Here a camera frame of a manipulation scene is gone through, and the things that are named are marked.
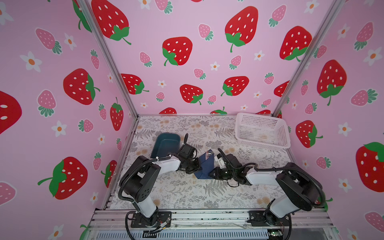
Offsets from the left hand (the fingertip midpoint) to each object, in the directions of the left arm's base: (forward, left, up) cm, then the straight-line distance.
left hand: (204, 168), depth 89 cm
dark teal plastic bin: (+19, +27, -3) cm, 34 cm away
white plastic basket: (+31, -45, -2) cm, 55 cm away
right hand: (-5, -2, +1) cm, 5 cm away
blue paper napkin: (+2, -1, -2) cm, 3 cm away
